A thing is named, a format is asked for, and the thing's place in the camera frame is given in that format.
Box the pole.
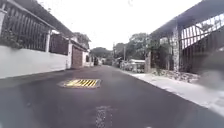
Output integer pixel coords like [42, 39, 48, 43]
[123, 44, 127, 63]

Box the vehicle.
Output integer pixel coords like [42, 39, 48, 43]
[127, 58, 146, 73]

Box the group of trees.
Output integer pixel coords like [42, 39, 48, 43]
[89, 32, 152, 66]

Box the building with brown gate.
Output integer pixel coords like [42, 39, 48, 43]
[67, 35, 92, 70]

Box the yellow black striped road patch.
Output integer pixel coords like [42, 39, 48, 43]
[57, 78, 102, 90]

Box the dark grey asphalt road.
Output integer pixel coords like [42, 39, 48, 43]
[0, 65, 224, 128]

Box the tree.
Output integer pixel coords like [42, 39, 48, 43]
[72, 31, 92, 51]

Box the pale concrete pavement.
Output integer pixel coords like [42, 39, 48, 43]
[121, 69, 224, 118]

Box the house with stone pillar fence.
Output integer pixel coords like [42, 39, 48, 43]
[144, 0, 224, 84]

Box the white wall with dark railing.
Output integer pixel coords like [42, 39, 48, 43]
[0, 0, 72, 80]

